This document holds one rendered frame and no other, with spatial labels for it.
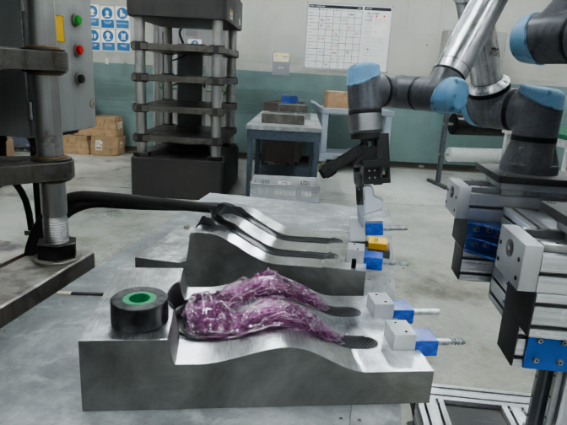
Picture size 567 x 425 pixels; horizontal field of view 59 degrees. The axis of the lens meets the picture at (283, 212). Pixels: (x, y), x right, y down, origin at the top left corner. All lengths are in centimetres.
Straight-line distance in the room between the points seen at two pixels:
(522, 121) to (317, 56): 617
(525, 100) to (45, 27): 119
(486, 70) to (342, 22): 614
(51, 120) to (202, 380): 77
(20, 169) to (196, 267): 46
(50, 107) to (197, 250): 49
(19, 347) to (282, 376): 46
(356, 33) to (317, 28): 55
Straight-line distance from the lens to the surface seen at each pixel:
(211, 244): 108
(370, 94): 116
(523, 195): 153
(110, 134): 769
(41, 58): 127
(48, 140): 131
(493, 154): 696
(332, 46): 756
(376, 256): 108
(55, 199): 134
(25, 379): 89
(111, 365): 75
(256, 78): 758
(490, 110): 156
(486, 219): 150
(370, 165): 115
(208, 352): 76
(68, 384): 86
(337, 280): 105
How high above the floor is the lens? 126
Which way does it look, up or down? 15 degrees down
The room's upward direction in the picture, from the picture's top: 3 degrees clockwise
